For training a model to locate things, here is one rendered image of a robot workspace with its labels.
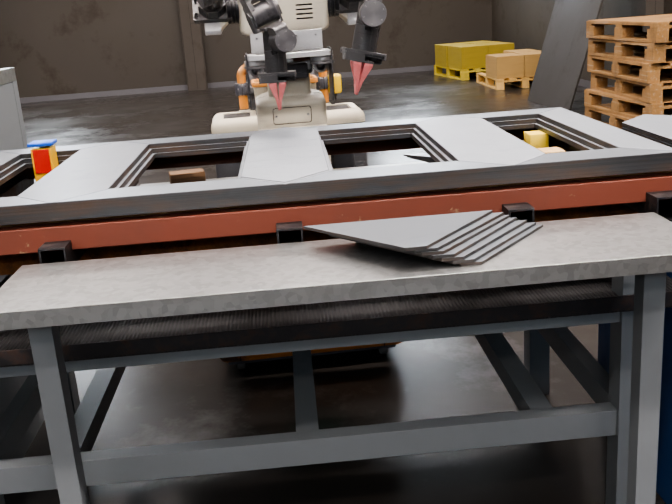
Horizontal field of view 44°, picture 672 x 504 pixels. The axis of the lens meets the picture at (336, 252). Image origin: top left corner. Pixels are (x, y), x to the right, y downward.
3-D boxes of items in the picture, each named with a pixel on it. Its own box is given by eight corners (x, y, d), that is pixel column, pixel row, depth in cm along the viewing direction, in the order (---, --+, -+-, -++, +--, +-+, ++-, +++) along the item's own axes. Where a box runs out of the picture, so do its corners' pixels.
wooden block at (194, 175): (204, 184, 252) (202, 167, 250) (206, 187, 246) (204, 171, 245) (170, 188, 249) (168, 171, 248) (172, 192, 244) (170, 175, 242)
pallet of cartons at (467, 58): (518, 76, 1157) (518, 43, 1145) (453, 81, 1149) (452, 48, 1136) (491, 69, 1279) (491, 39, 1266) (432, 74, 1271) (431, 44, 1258)
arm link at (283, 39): (272, -1, 218) (243, 13, 216) (287, -3, 207) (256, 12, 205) (291, 42, 222) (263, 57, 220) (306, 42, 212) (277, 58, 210)
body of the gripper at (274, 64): (296, 78, 218) (294, 49, 216) (257, 81, 218) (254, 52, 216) (296, 76, 225) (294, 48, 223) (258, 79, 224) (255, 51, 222)
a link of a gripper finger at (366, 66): (367, 97, 190) (375, 55, 188) (336, 92, 189) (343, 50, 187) (364, 95, 197) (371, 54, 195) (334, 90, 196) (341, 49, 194)
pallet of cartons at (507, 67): (557, 85, 1019) (557, 52, 1008) (497, 90, 1013) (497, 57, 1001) (527, 78, 1122) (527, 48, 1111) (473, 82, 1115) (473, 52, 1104)
